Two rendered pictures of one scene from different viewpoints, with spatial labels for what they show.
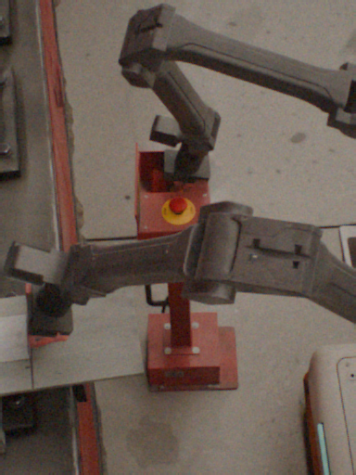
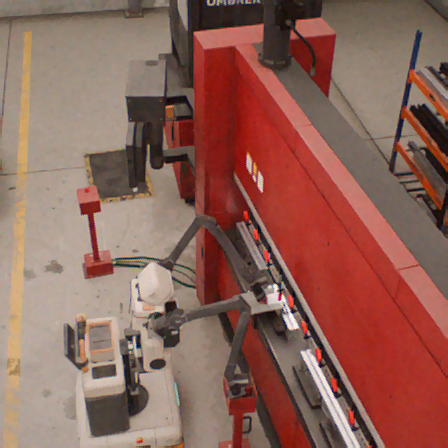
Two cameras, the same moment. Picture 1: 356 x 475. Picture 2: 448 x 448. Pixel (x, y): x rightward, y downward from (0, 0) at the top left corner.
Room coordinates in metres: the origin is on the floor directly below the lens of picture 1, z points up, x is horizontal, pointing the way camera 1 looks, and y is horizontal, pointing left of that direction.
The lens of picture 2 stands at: (3.64, -0.62, 4.09)
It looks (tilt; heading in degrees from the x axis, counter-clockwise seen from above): 40 degrees down; 168
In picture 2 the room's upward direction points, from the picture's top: 1 degrees clockwise
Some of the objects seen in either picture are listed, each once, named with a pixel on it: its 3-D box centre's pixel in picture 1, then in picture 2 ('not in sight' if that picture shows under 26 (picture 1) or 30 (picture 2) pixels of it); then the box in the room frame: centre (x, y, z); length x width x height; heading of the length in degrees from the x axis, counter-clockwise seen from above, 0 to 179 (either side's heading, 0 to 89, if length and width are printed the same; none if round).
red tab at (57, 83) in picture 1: (57, 78); not in sight; (1.76, 0.31, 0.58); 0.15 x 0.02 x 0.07; 6
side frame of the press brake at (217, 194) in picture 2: not in sight; (256, 183); (-0.26, 0.43, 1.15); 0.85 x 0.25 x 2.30; 96
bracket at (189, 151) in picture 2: not in sight; (184, 165); (-0.54, -0.05, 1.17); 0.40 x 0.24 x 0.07; 6
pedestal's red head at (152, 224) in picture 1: (173, 201); (239, 390); (1.20, 0.01, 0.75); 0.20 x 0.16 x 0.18; 179
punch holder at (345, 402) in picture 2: not in sight; (351, 397); (1.70, 0.46, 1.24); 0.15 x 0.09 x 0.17; 6
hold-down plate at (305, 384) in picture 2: (4, 121); (306, 385); (1.34, 0.36, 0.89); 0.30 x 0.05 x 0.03; 6
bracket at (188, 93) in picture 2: not in sight; (183, 107); (-0.54, -0.05, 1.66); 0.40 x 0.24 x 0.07; 6
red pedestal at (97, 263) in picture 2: not in sight; (92, 231); (-0.81, -0.79, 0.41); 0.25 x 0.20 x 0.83; 96
